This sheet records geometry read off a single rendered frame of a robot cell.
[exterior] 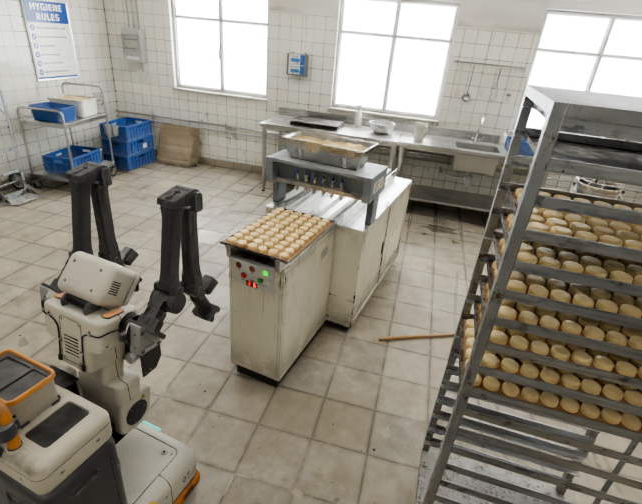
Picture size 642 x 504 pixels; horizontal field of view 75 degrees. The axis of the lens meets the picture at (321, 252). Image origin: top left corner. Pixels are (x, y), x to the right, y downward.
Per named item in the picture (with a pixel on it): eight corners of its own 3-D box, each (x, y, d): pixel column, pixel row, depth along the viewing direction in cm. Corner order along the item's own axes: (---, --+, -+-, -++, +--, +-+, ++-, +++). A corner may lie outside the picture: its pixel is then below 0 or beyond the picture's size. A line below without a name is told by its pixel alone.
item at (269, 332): (284, 314, 318) (290, 204, 276) (325, 329, 306) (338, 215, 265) (230, 372, 260) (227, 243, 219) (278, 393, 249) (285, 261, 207)
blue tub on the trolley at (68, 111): (49, 115, 489) (46, 101, 482) (80, 120, 484) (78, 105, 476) (29, 120, 463) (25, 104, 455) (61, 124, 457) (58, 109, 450)
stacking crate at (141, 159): (133, 157, 639) (132, 144, 630) (156, 161, 630) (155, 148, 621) (104, 167, 588) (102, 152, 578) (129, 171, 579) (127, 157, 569)
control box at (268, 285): (236, 278, 226) (236, 255, 220) (275, 290, 218) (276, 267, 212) (232, 281, 223) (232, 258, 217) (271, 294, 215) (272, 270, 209)
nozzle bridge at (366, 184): (287, 192, 312) (290, 146, 296) (380, 214, 288) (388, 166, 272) (264, 205, 284) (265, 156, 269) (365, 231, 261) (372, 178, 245)
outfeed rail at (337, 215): (387, 175, 374) (388, 167, 371) (390, 175, 373) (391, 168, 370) (273, 271, 208) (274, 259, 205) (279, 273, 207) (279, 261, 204)
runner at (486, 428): (432, 417, 190) (433, 412, 189) (432, 412, 193) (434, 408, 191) (586, 463, 176) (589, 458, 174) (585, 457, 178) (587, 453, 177)
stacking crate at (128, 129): (128, 130, 620) (126, 116, 610) (152, 134, 614) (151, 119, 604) (100, 138, 567) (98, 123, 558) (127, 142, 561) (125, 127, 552)
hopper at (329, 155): (299, 149, 292) (300, 129, 285) (375, 164, 273) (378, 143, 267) (278, 158, 268) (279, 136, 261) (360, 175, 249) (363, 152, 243)
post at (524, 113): (420, 454, 206) (528, 85, 128) (421, 449, 209) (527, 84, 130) (427, 456, 205) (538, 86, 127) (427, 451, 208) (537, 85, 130)
